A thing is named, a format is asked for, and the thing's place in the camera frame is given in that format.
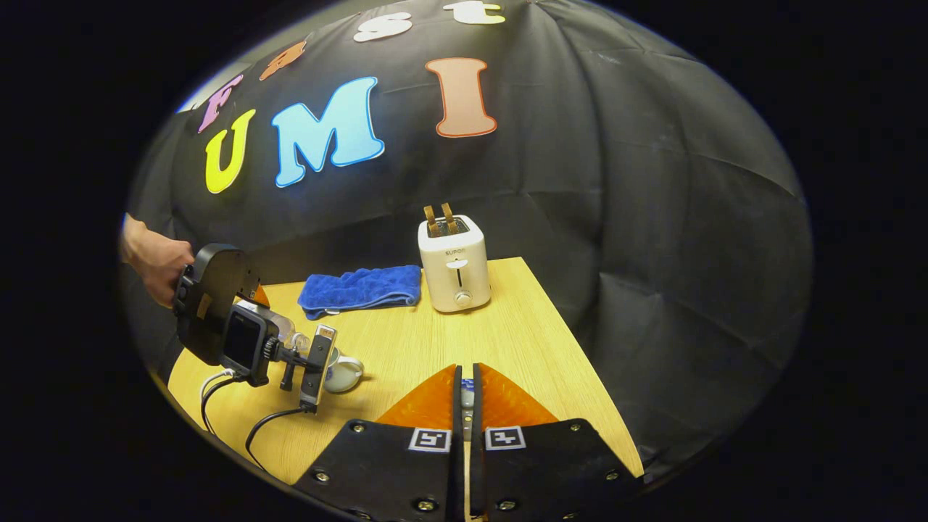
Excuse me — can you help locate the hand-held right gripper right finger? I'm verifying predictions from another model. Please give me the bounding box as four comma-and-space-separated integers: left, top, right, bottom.
470, 362, 646, 522

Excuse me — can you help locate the white teacup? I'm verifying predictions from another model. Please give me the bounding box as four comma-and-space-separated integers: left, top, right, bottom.
323, 348, 365, 394

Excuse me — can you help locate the black cable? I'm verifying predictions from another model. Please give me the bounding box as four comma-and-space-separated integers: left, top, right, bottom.
245, 405, 314, 471
201, 373, 251, 436

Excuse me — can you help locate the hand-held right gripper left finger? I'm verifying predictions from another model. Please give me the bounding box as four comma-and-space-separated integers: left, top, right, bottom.
292, 364, 465, 522

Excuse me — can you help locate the clear plastic water bottle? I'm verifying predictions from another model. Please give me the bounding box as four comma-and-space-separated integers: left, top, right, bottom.
267, 308, 312, 354

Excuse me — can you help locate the blue towel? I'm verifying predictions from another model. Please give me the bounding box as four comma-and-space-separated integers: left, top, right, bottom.
297, 265, 423, 320

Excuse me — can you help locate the white toaster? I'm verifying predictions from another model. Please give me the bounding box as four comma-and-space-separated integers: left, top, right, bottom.
418, 215, 492, 314

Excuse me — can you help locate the white cable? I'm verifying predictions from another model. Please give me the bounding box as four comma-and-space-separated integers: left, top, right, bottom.
199, 368, 236, 407

